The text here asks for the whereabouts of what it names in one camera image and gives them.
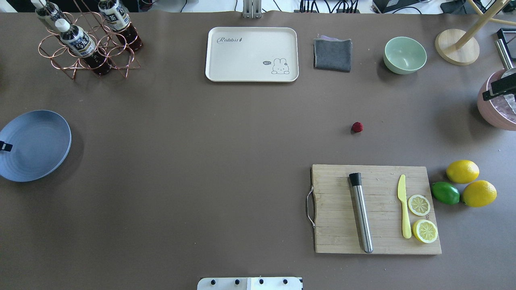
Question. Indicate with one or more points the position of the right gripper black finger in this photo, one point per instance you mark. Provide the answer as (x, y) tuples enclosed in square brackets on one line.
[(504, 86)]

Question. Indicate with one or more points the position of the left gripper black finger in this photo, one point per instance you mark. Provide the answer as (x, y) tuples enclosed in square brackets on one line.
[(5, 146)]

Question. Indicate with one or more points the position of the blue round plate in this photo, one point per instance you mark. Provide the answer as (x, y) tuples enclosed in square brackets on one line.
[(41, 141)]

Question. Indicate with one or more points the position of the red strawberry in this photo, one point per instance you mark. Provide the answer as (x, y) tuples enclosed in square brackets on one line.
[(357, 127)]

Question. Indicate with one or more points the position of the metal ice scoop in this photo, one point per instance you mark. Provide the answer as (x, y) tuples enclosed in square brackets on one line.
[(509, 70)]

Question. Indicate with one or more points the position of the pink ice bowl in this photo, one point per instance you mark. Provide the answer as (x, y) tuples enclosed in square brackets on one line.
[(496, 111)]

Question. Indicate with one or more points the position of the wooden cup stand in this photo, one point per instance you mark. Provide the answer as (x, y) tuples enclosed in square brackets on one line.
[(460, 47)]

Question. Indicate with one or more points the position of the upper whole lemon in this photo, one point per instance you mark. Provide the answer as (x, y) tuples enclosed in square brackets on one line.
[(462, 171)]

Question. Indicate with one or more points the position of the whole lemon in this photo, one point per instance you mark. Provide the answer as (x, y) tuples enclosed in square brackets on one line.
[(479, 193), (462, 171)]

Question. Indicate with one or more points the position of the green bowl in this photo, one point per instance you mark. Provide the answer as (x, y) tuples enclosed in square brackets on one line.
[(403, 55)]

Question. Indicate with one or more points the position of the lower whole lemon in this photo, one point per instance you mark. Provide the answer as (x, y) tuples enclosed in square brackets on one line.
[(479, 193)]

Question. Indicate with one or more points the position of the green lime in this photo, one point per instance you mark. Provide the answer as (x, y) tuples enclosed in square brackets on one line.
[(445, 193)]

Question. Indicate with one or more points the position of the front tea bottle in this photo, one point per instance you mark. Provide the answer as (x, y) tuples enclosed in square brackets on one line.
[(81, 45)]

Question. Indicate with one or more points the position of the tea bottle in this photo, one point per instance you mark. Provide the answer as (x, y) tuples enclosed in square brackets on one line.
[(81, 45), (48, 13), (118, 20)]

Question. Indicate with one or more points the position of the left tea bottle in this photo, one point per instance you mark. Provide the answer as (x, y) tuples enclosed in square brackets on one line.
[(48, 13)]

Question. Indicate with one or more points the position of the yellow plastic knife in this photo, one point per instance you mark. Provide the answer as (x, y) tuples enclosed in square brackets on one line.
[(402, 196)]

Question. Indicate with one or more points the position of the upper lemon half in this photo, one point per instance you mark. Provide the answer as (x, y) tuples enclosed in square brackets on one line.
[(419, 205)]

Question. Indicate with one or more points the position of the lemon half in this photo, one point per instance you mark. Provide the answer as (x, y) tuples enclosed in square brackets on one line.
[(425, 231), (419, 205)]

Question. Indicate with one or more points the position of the lower lemon half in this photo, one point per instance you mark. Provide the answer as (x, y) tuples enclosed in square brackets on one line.
[(425, 231)]

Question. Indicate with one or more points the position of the right tea bottle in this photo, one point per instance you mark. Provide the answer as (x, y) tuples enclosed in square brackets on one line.
[(118, 20)]

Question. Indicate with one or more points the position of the steel muddler black tip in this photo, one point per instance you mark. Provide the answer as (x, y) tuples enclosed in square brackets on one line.
[(361, 211)]

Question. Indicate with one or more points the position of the grey folded cloth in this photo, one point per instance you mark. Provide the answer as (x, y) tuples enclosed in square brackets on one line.
[(332, 54)]

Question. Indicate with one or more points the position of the wooden cutting board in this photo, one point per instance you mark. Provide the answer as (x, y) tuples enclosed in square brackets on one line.
[(336, 228)]

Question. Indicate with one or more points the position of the cream rabbit tray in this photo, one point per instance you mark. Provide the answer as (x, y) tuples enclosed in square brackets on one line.
[(252, 54)]

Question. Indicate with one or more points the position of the copper wire bottle rack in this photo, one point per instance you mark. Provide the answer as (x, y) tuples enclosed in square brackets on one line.
[(92, 21)]

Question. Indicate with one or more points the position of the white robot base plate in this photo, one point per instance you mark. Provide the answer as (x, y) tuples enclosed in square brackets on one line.
[(251, 283)]

